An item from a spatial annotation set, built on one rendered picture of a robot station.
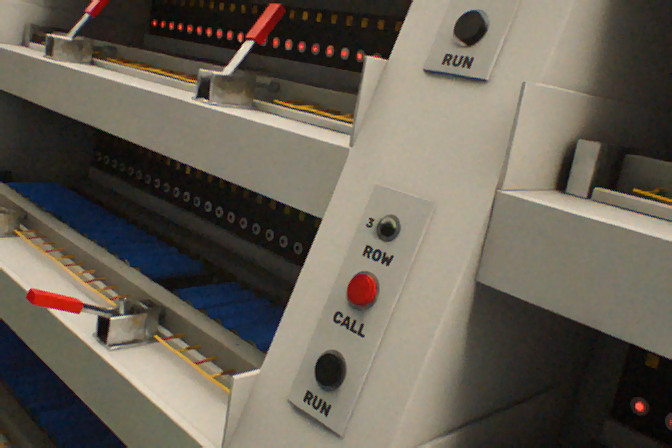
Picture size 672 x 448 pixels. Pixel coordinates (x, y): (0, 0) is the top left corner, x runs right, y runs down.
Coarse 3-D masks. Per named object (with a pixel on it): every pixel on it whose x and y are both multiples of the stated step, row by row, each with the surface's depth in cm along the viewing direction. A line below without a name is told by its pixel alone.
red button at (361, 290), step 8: (352, 280) 34; (360, 280) 34; (368, 280) 34; (352, 288) 34; (360, 288) 34; (368, 288) 33; (352, 296) 34; (360, 296) 34; (368, 296) 33; (360, 304) 34
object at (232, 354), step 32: (0, 192) 74; (32, 224) 68; (64, 224) 67; (64, 256) 61; (96, 256) 59; (128, 288) 55; (160, 288) 54; (160, 320) 52; (192, 320) 49; (224, 352) 46; (256, 352) 46
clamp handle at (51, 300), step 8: (32, 288) 44; (32, 296) 44; (40, 296) 44; (48, 296) 44; (56, 296) 45; (64, 296) 46; (32, 304) 43; (40, 304) 44; (48, 304) 44; (56, 304) 44; (64, 304) 45; (72, 304) 45; (80, 304) 46; (120, 304) 49; (72, 312) 45; (80, 312) 46; (88, 312) 46; (96, 312) 47; (104, 312) 47; (112, 312) 48; (120, 312) 49; (128, 312) 49
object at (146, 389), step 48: (144, 192) 79; (0, 240) 66; (240, 240) 66; (0, 288) 59; (48, 288) 56; (48, 336) 53; (96, 384) 47; (144, 384) 44; (192, 384) 45; (240, 384) 37; (144, 432) 43; (192, 432) 39
